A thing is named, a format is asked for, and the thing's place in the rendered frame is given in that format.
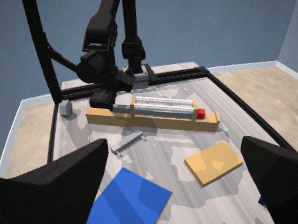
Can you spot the tan flat wooden board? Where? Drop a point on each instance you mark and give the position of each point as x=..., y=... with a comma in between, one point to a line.
x=213, y=163

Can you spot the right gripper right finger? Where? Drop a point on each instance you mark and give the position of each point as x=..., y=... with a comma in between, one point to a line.
x=274, y=170

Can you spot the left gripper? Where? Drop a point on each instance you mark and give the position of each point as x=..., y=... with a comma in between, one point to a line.
x=104, y=100

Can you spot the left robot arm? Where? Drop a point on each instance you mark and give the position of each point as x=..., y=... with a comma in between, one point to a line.
x=101, y=27

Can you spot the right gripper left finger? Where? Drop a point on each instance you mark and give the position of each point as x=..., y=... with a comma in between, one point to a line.
x=60, y=192

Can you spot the red cube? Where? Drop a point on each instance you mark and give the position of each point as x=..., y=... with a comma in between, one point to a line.
x=201, y=114

